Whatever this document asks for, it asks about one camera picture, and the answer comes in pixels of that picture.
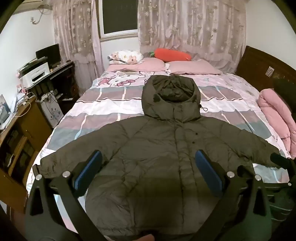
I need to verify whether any person's left hand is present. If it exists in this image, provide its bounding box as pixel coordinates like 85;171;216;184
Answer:
134;234;155;241

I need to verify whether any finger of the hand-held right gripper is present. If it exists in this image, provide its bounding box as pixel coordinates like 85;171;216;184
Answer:
270;153;296;173

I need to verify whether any wooden cabinet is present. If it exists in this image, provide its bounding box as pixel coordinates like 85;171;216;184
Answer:
0;96;54;210

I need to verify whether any bed with printed duvet cover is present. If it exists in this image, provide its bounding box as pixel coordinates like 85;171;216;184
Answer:
26;69;292;241

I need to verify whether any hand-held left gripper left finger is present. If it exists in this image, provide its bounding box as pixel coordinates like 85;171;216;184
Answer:
25;150;109;241

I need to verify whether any white printer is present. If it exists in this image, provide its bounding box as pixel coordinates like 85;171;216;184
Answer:
18;61;50;88

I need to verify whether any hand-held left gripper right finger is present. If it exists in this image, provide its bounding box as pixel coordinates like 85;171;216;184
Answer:
185;149;273;241

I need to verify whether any olive green hooded puffer jacket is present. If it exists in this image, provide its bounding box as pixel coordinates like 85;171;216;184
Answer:
37;75;281;241

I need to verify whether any floral pillow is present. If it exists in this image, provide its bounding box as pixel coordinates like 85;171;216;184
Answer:
107;49;144;65

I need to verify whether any black computer monitor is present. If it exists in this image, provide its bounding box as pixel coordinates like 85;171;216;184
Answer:
35;43;62;68

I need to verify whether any framed picture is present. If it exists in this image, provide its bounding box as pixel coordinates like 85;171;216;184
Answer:
0;94;11;124

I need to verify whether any black desk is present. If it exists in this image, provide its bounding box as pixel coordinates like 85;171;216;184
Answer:
26;61;80;110

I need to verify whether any dark wooden headboard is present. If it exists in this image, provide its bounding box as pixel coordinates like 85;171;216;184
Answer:
235;45;296;93

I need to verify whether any white floral storage box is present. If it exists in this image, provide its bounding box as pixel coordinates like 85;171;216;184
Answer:
36;97;64;128

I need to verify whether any window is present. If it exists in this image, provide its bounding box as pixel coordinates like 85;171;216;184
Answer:
98;0;139;39

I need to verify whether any carrot plush toy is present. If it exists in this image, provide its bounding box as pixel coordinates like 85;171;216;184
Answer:
149;48;192;62

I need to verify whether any pink folded blanket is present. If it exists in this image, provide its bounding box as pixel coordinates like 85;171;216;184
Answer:
258;89;296;158

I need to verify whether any floral lace curtain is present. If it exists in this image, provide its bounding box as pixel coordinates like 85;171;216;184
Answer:
137;0;247;73
52;0;105;98

